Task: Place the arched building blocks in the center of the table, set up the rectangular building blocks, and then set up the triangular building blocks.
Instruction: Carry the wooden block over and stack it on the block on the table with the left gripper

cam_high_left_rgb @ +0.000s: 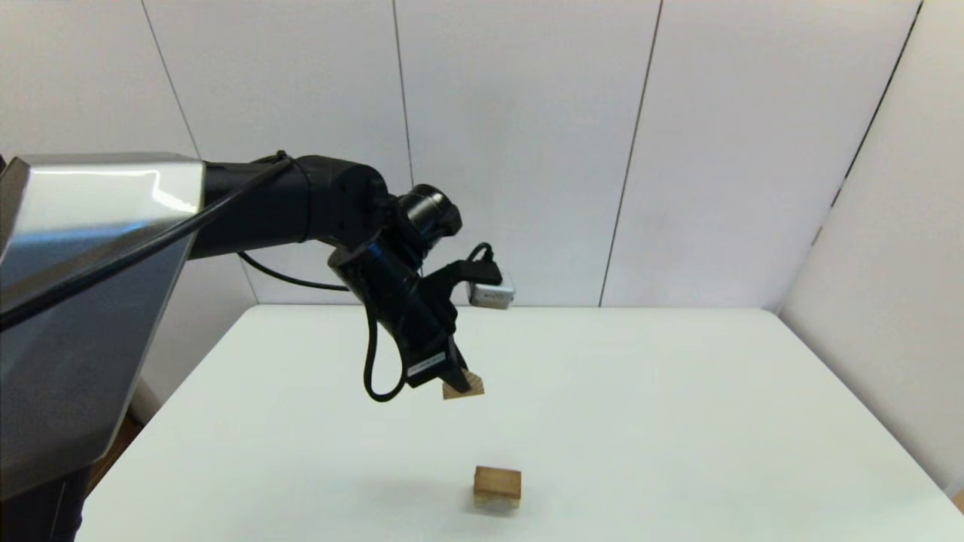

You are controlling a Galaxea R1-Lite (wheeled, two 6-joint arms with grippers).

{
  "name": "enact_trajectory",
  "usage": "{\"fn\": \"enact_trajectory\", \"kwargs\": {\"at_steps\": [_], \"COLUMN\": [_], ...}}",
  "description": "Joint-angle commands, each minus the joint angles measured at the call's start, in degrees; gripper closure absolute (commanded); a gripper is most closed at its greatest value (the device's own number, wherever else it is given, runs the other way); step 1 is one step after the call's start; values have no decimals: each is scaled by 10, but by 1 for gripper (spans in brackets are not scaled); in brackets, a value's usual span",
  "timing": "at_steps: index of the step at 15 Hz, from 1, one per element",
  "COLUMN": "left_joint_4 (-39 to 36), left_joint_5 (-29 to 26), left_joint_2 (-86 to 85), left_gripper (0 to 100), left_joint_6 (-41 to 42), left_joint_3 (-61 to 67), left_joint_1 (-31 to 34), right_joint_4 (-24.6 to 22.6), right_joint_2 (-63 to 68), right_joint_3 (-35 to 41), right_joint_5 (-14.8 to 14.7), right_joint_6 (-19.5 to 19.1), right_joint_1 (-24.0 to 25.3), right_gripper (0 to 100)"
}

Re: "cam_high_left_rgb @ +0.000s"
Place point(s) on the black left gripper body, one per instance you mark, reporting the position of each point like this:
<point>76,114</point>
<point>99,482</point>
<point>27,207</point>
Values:
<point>399,309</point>

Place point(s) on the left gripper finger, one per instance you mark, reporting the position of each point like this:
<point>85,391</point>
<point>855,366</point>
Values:
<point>456,374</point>

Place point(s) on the triangular wooden block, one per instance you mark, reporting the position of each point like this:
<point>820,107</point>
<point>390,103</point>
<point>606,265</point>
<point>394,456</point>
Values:
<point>467,390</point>

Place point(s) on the rectangular wooden block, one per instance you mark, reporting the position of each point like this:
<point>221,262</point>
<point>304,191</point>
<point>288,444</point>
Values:
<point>498,482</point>

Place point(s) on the arched wooden block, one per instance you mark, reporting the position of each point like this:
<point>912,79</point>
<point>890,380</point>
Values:
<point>497,506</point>

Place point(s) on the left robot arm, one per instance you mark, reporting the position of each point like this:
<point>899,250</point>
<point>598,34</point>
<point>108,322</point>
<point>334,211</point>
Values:
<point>98,248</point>

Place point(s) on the tan wooden object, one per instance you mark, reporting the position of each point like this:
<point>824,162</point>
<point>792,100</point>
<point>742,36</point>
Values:
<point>959,503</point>

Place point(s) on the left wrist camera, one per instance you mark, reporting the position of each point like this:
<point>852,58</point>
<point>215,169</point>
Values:
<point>491,293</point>

